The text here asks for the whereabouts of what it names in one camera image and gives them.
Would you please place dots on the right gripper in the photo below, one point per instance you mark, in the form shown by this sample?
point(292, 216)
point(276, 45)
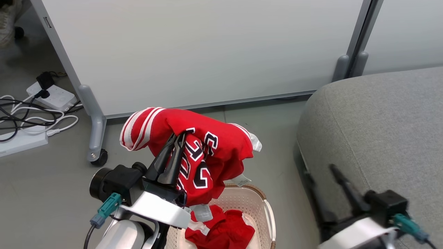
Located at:
point(356, 233)

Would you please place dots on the red garment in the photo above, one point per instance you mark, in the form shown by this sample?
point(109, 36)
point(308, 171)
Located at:
point(221, 230)

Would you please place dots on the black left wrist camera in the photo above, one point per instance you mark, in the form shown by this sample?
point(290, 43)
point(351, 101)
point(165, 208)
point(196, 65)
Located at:
point(117, 180)

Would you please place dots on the black chair caster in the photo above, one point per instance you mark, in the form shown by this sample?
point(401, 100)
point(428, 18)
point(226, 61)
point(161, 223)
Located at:
point(19, 33)

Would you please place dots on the teal right camera connector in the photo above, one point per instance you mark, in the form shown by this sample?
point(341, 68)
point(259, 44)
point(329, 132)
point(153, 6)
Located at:
point(410, 226)

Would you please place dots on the red basketball jersey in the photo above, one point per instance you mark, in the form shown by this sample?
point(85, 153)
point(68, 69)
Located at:
point(221, 145)

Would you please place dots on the long grey panel foot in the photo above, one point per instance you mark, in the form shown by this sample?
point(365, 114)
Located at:
point(95, 131)

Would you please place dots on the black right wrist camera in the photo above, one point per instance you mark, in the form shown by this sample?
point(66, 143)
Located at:
point(387, 205)

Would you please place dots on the beige sneaker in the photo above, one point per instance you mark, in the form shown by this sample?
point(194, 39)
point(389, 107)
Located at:
point(8, 20)

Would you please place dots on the cream perforated laundry basket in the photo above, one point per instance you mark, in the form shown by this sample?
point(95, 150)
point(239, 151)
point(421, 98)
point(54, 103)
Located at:
point(242, 200)

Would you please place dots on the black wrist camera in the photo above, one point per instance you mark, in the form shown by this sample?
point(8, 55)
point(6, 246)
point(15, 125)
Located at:
point(117, 180)
point(387, 205)

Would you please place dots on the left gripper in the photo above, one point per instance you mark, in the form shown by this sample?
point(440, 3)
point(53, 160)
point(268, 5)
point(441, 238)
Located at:
point(155, 207)

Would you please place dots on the wide white partition panel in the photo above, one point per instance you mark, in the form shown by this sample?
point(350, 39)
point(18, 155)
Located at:
point(207, 52)

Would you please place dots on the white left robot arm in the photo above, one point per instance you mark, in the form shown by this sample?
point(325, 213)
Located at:
point(121, 235)

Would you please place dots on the narrow white partition panel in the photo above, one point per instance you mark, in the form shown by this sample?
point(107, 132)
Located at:
point(408, 34)

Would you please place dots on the white long power strip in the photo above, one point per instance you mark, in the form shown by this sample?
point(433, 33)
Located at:
point(20, 143)

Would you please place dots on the black panel caster wheel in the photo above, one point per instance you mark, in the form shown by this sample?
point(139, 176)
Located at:
point(101, 158)

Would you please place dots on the teal left camera connector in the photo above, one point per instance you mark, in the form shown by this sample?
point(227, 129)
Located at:
point(107, 209)

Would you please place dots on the black plug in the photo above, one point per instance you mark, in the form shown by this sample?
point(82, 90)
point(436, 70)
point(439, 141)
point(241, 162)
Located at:
point(42, 93)

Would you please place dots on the black power adapter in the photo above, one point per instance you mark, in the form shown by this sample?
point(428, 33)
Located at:
point(45, 80)

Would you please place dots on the grey fabric sofa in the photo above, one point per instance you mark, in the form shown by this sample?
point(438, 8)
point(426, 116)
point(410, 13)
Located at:
point(380, 121)

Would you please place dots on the short grey panel foot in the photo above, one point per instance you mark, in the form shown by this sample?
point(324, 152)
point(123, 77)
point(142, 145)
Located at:
point(360, 64)
point(342, 67)

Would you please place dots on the white square power strip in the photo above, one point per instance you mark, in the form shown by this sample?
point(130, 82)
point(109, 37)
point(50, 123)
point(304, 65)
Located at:
point(57, 97)

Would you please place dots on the teal camera connector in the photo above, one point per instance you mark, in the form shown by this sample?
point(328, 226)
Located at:
point(107, 209)
point(410, 226)

